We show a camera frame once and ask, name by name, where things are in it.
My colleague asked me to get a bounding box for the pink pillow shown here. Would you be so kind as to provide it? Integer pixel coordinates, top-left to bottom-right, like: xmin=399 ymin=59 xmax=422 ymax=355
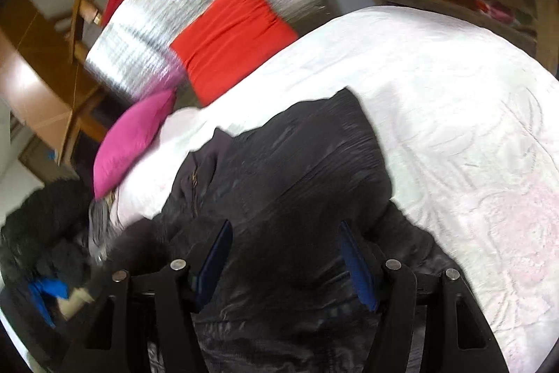
xmin=93 ymin=89 xmax=177 ymax=199

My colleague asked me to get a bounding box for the pile of black clothes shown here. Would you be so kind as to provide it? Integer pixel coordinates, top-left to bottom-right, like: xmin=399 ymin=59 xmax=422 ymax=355
xmin=0 ymin=178 xmax=110 ymax=299

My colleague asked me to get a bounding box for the wooden table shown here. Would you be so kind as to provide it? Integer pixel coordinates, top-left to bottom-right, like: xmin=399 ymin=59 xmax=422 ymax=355
xmin=0 ymin=0 xmax=110 ymax=168

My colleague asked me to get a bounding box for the red cushion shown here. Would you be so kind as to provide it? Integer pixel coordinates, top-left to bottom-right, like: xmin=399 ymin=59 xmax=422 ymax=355
xmin=169 ymin=0 xmax=300 ymax=107

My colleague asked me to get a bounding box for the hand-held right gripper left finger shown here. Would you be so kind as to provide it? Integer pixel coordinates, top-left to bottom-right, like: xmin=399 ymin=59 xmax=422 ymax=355
xmin=65 ymin=219 xmax=234 ymax=373

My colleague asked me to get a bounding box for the grey garment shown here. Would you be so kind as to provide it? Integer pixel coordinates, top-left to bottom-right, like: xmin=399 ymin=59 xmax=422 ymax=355
xmin=87 ymin=189 xmax=125 ymax=264

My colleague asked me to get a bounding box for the black jacket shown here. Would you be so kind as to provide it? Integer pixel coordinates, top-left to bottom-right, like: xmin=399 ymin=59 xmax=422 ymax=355
xmin=107 ymin=88 xmax=459 ymax=373

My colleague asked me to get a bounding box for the blue cloth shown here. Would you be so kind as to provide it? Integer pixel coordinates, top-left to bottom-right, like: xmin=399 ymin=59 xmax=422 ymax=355
xmin=28 ymin=277 xmax=71 ymax=328

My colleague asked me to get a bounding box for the cream blanket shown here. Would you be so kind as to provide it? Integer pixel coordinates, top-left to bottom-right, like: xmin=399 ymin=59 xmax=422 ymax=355
xmin=57 ymin=288 xmax=94 ymax=319

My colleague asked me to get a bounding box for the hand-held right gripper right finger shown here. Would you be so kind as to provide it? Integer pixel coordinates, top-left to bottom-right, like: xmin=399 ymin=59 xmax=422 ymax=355
xmin=338 ymin=220 xmax=509 ymax=373

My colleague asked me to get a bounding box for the white bed blanket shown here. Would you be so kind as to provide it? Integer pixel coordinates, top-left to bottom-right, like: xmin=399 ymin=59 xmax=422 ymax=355
xmin=0 ymin=6 xmax=559 ymax=373

